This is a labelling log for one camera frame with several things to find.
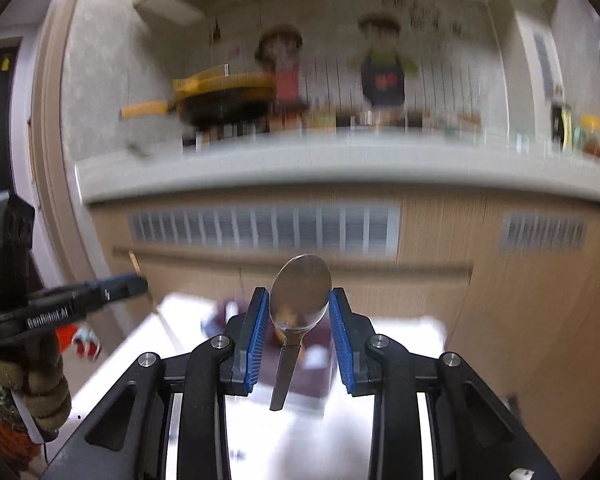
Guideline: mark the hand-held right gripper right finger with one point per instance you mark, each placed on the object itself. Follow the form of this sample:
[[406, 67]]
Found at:
[[340, 340]]

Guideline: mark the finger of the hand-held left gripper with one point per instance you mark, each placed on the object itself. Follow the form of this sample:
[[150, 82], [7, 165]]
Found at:
[[120, 287]]

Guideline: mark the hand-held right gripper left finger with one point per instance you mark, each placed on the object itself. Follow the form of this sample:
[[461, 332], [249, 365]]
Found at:
[[260, 340]]

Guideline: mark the wooden chopstick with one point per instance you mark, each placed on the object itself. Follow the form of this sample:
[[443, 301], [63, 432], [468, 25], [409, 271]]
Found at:
[[134, 264]]

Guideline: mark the dark maroon plastic container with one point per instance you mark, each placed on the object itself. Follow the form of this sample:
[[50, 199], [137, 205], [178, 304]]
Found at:
[[315, 380]]

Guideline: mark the metal spoon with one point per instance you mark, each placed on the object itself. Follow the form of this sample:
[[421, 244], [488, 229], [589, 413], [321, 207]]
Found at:
[[300, 290]]

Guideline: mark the red and white object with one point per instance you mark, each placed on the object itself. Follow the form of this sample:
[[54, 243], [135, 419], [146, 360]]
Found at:
[[82, 342]]

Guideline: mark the white textured towel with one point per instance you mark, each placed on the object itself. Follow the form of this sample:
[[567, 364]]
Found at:
[[290, 440]]

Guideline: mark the long grey vent grille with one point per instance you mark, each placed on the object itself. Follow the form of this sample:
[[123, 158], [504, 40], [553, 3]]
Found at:
[[260, 227]]

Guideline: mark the wooden kitchen cabinet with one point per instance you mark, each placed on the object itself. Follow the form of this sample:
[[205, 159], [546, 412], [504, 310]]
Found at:
[[505, 310]]

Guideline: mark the grey kitchen countertop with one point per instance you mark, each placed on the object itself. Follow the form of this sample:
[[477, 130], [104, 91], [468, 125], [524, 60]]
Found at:
[[305, 165]]

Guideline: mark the yellow frying pan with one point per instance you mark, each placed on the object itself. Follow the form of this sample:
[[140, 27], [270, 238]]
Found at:
[[220, 105]]

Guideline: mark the yellow stick utensil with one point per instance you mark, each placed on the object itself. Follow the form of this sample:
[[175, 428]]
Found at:
[[200, 77]]

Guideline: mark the short grey vent grille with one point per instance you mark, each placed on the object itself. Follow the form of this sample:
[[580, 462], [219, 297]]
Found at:
[[542, 231]]

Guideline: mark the dark bottle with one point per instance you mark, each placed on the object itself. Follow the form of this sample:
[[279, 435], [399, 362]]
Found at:
[[560, 127]]

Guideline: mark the yellow-lidded jar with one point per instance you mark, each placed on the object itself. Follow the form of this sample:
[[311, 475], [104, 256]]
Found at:
[[590, 135]]

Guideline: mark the cartoon wall sticker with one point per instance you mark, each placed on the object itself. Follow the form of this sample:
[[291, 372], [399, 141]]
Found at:
[[330, 60]]

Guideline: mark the white wall vent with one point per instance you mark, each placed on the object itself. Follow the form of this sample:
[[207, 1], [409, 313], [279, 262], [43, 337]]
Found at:
[[546, 65]]

